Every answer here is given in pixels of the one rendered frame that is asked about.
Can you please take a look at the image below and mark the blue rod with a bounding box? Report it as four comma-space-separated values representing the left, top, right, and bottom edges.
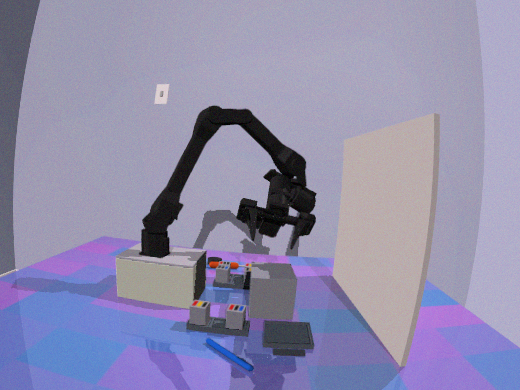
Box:
206, 338, 254, 371

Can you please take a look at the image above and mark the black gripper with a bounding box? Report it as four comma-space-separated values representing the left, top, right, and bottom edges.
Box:
236, 188, 316, 250

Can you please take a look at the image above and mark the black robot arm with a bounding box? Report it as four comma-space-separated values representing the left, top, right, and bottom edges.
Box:
139, 106, 316, 258

